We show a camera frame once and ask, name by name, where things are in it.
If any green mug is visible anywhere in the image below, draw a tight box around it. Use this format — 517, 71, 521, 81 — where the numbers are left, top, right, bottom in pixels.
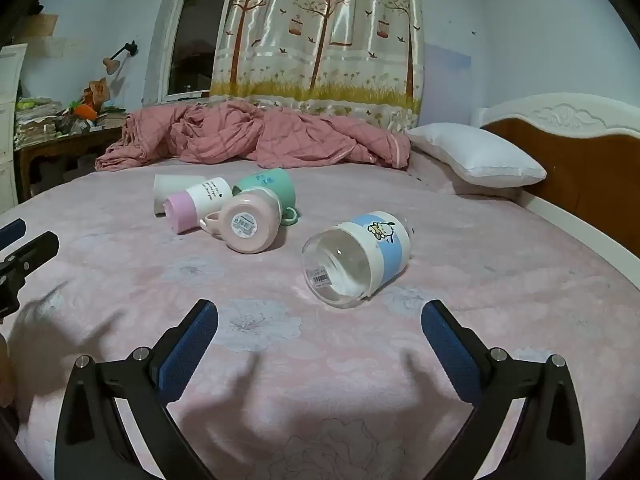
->
232, 167, 301, 226

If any pink floral bed sheet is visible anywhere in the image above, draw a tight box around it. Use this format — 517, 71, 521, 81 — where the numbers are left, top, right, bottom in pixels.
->
0, 152, 640, 480

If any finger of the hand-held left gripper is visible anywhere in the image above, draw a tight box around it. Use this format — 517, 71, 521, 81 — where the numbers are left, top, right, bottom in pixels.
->
0, 231, 60, 279
0, 218, 27, 252

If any white and brown bed headboard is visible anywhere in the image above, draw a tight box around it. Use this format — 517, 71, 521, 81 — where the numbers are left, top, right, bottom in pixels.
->
472, 92, 640, 282

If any pink and white cup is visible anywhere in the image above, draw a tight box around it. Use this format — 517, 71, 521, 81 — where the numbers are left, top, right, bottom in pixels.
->
163, 176, 234, 235

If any pink checked quilt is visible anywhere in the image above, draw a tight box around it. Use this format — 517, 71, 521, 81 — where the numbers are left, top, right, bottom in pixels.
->
94, 99, 412, 170

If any brown wooden desk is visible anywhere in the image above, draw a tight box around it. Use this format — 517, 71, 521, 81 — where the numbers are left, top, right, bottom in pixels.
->
13, 126, 127, 204

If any orange toy clutter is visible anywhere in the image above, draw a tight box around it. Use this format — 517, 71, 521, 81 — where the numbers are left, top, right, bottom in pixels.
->
64, 77, 127, 134

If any pink mug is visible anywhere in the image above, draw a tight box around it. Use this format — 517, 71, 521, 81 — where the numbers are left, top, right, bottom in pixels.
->
199, 187, 282, 255

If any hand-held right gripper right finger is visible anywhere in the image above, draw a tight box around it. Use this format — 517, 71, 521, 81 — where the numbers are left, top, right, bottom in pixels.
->
421, 300, 587, 480

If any tree print curtain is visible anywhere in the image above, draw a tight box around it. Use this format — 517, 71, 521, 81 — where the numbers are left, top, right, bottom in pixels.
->
208, 0, 425, 134

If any plain white cup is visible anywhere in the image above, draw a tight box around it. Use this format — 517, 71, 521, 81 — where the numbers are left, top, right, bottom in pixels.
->
153, 173, 209, 217

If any white drawer cabinet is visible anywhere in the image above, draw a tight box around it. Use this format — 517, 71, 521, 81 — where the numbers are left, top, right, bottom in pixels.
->
0, 43, 29, 207

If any stack of papers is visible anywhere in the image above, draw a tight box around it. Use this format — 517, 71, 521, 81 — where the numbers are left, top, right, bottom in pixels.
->
14, 95, 67, 149

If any white framed window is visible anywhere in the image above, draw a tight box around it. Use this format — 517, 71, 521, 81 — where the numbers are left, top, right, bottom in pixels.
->
158, 0, 244, 104

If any white pillow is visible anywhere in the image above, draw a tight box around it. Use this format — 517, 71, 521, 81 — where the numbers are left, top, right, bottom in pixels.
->
405, 122, 548, 189

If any pink pillow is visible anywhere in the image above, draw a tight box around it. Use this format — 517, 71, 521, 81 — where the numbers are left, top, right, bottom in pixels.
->
411, 151, 524, 202

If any cardboard wall patch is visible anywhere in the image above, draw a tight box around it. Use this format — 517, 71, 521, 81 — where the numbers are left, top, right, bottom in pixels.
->
22, 12, 60, 39

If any clear glass cup blue band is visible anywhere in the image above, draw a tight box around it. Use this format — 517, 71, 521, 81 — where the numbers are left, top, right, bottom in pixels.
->
301, 212, 414, 310

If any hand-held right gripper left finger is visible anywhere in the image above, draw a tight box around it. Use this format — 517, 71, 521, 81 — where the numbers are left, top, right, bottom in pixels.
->
54, 299, 219, 480

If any wall lamp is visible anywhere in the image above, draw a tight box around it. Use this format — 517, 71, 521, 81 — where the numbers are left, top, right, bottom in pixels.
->
102, 40, 140, 77

